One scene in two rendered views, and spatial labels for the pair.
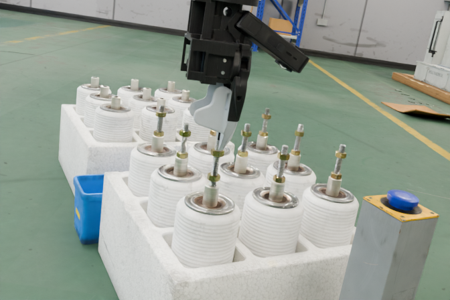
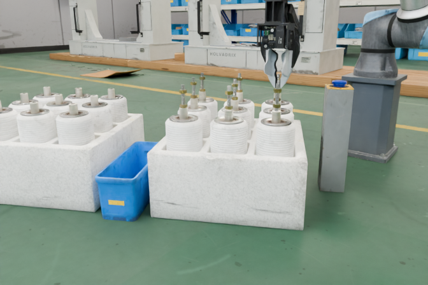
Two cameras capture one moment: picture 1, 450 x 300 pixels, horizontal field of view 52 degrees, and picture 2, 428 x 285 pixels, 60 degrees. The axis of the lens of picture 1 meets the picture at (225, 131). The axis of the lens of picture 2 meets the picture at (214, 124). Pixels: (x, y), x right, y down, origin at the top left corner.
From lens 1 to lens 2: 0.81 m
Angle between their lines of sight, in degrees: 48
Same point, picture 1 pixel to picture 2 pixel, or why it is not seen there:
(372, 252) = (340, 111)
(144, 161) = (193, 126)
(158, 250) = (272, 159)
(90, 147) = (89, 150)
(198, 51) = (285, 30)
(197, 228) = (289, 134)
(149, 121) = (99, 116)
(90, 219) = (137, 198)
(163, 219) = (239, 150)
